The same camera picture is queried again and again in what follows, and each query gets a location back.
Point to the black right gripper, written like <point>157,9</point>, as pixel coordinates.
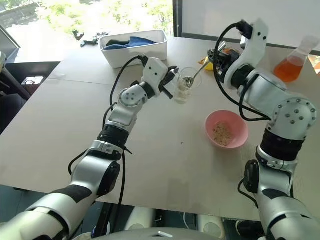
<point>228,60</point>

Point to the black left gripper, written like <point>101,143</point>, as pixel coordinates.
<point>168,79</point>

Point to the clear glass mug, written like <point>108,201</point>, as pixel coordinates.
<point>183,86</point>

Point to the metal spoon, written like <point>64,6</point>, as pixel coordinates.
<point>188,81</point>

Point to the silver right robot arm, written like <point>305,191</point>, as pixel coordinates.
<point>275,95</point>

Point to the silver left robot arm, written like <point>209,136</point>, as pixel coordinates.
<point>87,170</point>

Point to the oatmeal in glass mug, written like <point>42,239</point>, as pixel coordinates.
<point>182,94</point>

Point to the pink bowl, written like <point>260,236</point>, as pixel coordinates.
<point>235,125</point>

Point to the oatmeal in pink bowl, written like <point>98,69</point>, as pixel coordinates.
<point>223,133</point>

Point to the yellow object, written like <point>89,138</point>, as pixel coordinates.
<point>208,65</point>

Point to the orange object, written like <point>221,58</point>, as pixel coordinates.
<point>230,50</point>

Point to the white plastic bin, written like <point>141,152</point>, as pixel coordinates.
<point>140,53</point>

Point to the blue cloth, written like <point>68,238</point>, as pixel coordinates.
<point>138,41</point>

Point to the white board panel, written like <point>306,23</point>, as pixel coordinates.
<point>250,15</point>

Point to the black cloth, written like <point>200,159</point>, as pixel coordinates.
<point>115,41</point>

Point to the glass flask with orange liquid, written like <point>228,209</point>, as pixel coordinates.
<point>290,68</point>

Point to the black mechanical parts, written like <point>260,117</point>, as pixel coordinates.
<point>95,38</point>

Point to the dark chair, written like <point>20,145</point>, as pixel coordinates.
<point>17,85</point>

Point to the silver robot body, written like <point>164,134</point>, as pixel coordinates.
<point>160,235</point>

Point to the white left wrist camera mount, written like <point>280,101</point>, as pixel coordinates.
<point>155,68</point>

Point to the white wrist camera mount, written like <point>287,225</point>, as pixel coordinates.
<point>255,47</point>
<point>155,68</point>

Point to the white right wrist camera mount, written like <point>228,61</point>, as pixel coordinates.
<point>255,47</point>

